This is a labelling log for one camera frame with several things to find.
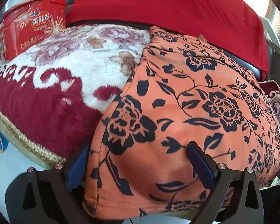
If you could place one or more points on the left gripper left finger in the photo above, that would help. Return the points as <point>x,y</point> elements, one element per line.
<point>45,196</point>

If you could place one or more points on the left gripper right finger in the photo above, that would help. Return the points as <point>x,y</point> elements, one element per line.
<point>234,195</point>

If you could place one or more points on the orange floral blouse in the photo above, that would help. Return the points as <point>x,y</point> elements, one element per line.
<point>182,90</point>

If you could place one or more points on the floral plush blanket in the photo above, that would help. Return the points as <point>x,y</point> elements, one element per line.
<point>53,95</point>

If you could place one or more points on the black leather sofa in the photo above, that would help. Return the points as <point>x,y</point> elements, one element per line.
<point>266,58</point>

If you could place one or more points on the red egg roll box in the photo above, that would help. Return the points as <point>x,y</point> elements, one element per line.
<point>29,23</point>

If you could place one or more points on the red fleece blanket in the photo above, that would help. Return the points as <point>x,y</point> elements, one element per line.
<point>177,16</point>

